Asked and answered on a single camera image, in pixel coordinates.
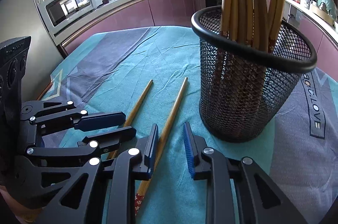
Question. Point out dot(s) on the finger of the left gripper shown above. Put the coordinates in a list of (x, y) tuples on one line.
[(109, 141), (103, 119)]

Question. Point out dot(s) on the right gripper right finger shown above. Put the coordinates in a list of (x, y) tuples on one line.
[(194, 146)]

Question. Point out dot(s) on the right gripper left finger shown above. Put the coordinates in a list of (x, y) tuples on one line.
[(147, 147)]

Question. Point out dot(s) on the bamboo chopstick red end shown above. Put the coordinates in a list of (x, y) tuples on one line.
[(132, 116), (142, 190)]

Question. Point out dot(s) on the black mesh utensil holder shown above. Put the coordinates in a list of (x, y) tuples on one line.
[(242, 88)]

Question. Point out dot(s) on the teal grey tablecloth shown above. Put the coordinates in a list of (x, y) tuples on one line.
[(297, 148)]

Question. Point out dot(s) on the white microwave oven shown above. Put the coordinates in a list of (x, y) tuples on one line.
[(59, 14)]

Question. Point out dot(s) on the dark bamboo chopstick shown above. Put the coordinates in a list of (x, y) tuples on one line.
[(260, 26)]

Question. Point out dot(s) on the teal food cover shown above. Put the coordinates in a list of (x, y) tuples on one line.
[(330, 6)]

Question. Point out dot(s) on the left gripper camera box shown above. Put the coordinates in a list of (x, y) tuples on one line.
[(13, 64)]

